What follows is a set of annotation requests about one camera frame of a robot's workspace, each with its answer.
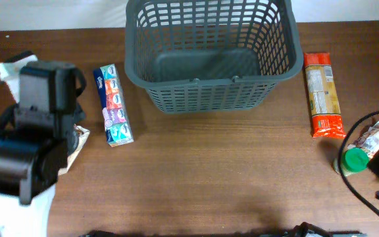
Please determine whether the orange spaghetti pasta packet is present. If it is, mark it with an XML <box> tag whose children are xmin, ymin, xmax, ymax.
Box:
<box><xmin>303</xmin><ymin>53</ymin><xmax>346</xmax><ymax>139</ymax></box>

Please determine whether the green lidded small jar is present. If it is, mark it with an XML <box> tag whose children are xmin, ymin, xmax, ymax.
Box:
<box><xmin>340</xmin><ymin>147</ymin><xmax>369</xmax><ymax>176</ymax></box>

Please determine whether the colourful Kleenex tissue multipack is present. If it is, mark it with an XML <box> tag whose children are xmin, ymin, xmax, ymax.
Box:
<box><xmin>93</xmin><ymin>64</ymin><xmax>134</xmax><ymax>147</ymax></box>

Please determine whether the beige brown snack pouch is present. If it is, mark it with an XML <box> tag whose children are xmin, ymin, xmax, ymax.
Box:
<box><xmin>58</xmin><ymin>124</ymin><xmax>90</xmax><ymax>176</ymax></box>

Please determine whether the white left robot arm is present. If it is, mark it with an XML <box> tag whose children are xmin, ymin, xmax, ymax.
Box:
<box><xmin>0</xmin><ymin>56</ymin><xmax>86</xmax><ymax>236</ymax></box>

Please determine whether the grey plastic lattice basket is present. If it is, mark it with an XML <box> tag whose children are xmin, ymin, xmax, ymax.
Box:
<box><xmin>124</xmin><ymin>0</ymin><xmax>303</xmax><ymax>114</ymax></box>

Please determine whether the white brown snack bag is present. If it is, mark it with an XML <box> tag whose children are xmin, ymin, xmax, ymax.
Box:
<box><xmin>347</xmin><ymin>121</ymin><xmax>379</xmax><ymax>160</ymax></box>

